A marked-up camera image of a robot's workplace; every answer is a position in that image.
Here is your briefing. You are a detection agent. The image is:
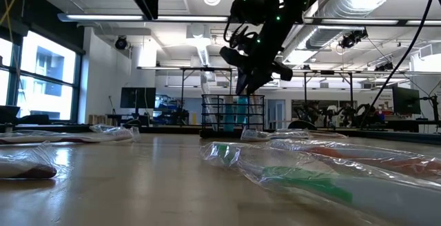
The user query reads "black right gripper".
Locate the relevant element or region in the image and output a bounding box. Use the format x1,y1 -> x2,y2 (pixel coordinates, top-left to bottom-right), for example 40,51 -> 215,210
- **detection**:
220,45 -> 294,96

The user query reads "blue mouthwash bottle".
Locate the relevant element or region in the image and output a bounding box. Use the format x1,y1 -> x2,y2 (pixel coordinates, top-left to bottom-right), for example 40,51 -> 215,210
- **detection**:
223,96 -> 236,132
236,96 -> 249,125

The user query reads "black wire basket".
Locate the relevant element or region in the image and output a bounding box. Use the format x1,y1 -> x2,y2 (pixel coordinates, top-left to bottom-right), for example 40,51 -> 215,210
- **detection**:
200,94 -> 266,139

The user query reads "white green toothbrush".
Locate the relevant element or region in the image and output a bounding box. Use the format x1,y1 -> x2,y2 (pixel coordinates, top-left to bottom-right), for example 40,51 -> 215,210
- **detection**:
201,70 -> 220,131

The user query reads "blue toothbrush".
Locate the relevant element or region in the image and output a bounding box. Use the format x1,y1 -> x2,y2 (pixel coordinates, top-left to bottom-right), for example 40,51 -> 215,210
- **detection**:
240,126 -> 313,142

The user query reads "clear toothbrush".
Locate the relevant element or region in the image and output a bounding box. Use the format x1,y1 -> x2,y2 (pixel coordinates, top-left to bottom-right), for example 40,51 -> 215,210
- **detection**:
275,128 -> 348,140

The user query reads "purple toothbrush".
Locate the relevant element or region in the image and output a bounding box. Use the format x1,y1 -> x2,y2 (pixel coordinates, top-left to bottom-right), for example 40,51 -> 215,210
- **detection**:
0,124 -> 141,146

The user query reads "orange toothbrush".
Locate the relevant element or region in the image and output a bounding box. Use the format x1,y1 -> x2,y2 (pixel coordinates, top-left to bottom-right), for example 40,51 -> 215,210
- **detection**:
265,138 -> 441,185

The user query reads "pink wrapped toothbrush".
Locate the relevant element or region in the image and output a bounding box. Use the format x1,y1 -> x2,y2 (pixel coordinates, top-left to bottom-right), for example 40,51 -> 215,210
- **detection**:
250,94 -> 265,131

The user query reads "long ceiling light strip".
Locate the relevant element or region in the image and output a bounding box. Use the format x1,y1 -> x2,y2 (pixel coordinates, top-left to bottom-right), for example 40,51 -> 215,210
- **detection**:
57,12 -> 441,27

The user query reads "black ceiling track light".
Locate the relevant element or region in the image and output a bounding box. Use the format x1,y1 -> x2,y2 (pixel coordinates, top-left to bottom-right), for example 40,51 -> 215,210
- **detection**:
114,35 -> 129,50
339,28 -> 369,50
374,61 -> 395,72

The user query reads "black computer monitor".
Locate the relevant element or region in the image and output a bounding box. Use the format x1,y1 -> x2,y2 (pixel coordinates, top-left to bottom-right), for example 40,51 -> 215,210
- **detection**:
392,86 -> 422,115
120,87 -> 157,109

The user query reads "wooden blocks stack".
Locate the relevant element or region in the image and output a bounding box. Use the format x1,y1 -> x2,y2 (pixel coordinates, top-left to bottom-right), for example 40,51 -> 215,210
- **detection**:
88,114 -> 108,126

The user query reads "dark framed window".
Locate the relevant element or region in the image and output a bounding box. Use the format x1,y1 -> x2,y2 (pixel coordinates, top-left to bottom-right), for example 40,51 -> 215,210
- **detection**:
0,29 -> 83,123

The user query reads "maroon wrapped toothbrush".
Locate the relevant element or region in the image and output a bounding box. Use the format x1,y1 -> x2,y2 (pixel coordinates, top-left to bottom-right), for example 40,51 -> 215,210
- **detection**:
0,142 -> 75,182

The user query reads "white ceiling vent duct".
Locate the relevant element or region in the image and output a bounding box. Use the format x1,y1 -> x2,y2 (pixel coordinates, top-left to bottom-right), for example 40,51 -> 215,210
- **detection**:
185,22 -> 213,67

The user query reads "black aluminium table frame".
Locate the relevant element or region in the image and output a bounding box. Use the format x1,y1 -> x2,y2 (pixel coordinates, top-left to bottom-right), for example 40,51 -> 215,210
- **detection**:
0,124 -> 441,147

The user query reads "yellow hanging cable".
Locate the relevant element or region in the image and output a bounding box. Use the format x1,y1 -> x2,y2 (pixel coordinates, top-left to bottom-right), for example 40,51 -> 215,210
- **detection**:
0,0 -> 27,27

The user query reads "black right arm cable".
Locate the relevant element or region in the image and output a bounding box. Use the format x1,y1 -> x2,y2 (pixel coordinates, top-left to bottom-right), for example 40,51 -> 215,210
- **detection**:
360,0 -> 435,125

